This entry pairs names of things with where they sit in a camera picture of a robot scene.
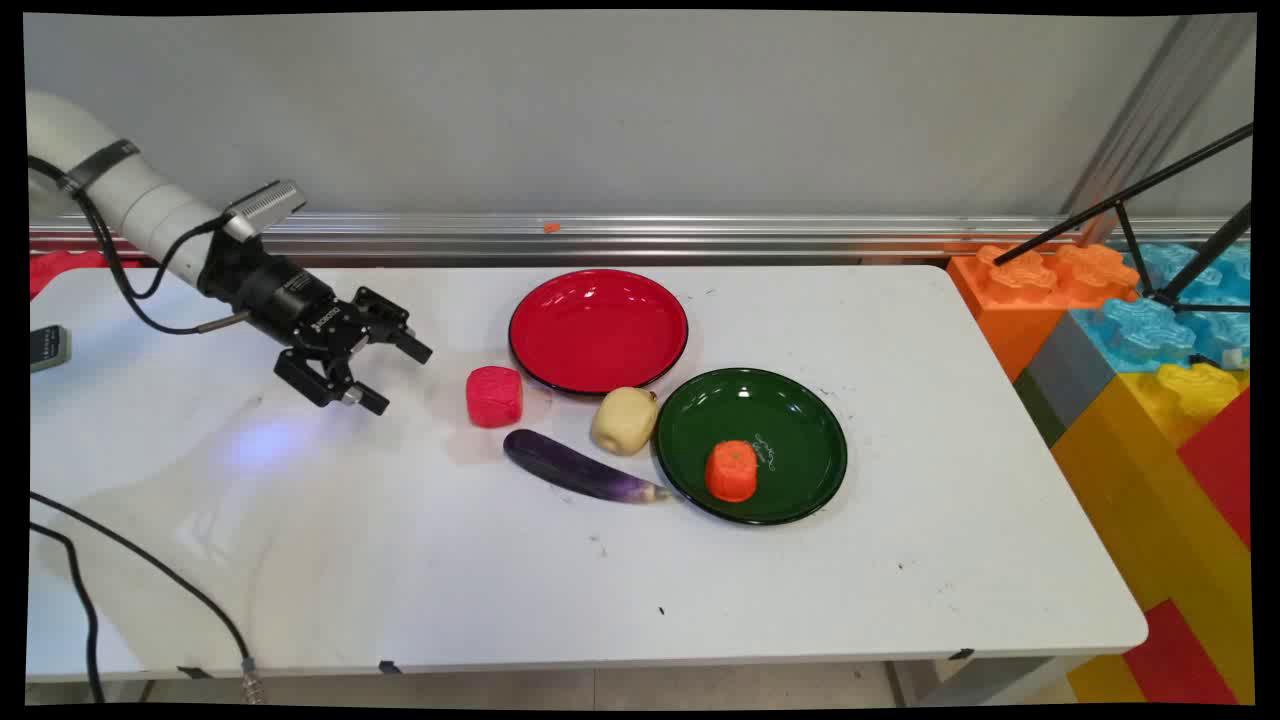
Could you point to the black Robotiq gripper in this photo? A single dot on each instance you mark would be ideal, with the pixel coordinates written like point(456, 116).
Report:
point(285, 295)

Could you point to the orange toy fruit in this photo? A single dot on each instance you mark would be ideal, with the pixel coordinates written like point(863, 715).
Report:
point(731, 473)

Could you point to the red toy fruit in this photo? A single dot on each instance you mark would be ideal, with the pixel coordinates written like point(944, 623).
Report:
point(494, 397)

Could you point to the red plate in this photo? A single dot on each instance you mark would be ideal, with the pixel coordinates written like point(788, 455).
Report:
point(597, 330)

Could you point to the purple toy eggplant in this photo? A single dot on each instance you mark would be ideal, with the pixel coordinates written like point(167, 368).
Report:
point(575, 468)

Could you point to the pale yellow toy vegetable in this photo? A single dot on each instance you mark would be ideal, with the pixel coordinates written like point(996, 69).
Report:
point(623, 422)

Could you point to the grey handheld device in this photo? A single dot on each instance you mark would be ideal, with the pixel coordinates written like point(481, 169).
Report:
point(50, 347)

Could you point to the dark green plate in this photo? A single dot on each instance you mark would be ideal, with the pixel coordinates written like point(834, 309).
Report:
point(790, 420)

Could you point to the orange giant building block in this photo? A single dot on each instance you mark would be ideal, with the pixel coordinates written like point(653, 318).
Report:
point(1020, 290)

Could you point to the grey giant building block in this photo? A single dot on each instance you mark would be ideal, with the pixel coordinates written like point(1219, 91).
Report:
point(1068, 375)

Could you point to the blue giant building block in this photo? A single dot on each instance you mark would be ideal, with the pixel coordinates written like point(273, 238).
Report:
point(1150, 330)

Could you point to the black tripod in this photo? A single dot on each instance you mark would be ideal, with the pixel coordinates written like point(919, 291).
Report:
point(1135, 190)

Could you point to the yellow giant building block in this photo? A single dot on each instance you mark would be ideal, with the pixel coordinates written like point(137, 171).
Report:
point(1140, 500)

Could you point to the red giant building block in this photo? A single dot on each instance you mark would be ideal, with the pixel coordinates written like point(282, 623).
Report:
point(1225, 465)

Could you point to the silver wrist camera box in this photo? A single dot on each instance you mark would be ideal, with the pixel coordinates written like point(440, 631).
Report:
point(265, 207)

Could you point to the aluminium rail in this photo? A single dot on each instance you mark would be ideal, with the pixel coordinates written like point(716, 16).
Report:
point(700, 238)

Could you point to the aluminium frame post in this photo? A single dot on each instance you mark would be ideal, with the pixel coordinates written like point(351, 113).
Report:
point(1160, 110)

